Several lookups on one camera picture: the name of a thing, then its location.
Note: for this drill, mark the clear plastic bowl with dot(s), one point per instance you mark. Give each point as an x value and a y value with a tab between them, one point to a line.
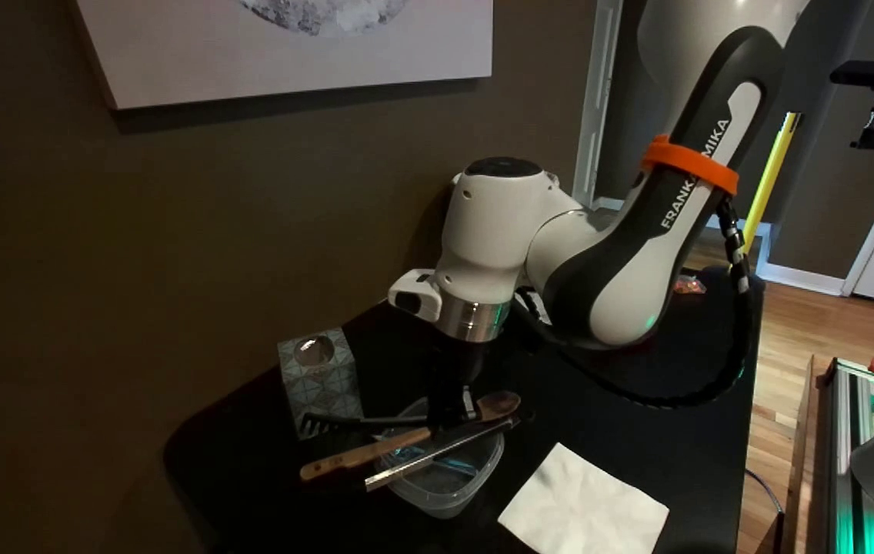
446	485

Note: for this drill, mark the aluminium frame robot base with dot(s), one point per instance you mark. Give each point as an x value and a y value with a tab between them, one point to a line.
867	471

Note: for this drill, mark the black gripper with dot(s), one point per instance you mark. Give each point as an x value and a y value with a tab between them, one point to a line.
453	365

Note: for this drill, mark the yellow stick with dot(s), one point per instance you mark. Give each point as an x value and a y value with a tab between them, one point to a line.
767	180

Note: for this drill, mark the framed wall picture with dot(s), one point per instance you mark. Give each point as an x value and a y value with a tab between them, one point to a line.
294	50

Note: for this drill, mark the flat white napkin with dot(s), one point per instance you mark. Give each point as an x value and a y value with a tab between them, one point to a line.
580	509

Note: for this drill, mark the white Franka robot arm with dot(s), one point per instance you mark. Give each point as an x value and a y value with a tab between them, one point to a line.
609	257

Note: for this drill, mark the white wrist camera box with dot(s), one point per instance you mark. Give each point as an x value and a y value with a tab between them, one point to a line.
414	293

